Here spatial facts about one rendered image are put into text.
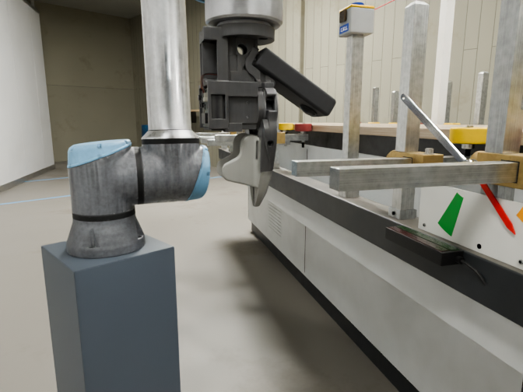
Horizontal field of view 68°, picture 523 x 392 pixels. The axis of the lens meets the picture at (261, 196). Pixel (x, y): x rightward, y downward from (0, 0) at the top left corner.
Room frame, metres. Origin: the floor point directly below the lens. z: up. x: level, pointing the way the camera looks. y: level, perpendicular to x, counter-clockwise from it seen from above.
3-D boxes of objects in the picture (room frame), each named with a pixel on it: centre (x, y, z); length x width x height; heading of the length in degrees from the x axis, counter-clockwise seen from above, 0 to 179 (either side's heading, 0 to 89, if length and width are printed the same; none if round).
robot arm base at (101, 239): (0.97, 0.40, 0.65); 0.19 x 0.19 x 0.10
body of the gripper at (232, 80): (0.48, 0.03, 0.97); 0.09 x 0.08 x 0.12; 107
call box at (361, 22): (1.13, -0.26, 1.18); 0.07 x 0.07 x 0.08; 16
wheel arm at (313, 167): (0.83, -0.27, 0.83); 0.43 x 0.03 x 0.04; 106
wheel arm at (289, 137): (1.79, 0.00, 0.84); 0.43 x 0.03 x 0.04; 106
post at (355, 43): (1.14, -0.26, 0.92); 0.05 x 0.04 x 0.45; 16
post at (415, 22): (0.88, -0.33, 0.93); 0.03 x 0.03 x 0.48; 16
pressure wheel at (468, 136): (0.88, -0.46, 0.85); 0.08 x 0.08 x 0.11
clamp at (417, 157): (0.86, -0.33, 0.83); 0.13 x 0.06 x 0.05; 16
